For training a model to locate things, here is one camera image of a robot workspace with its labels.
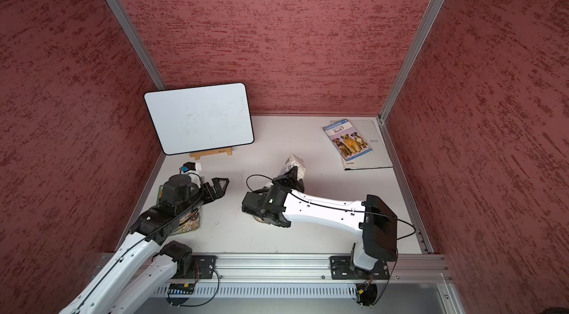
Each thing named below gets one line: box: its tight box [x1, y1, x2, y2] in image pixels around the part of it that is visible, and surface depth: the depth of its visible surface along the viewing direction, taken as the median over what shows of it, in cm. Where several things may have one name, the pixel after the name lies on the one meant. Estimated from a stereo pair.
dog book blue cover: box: [322, 118, 373, 162], surface depth 109 cm
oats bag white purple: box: [277, 152, 306, 180], surface depth 74 cm
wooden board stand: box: [189, 147, 233, 160], surface depth 101 cm
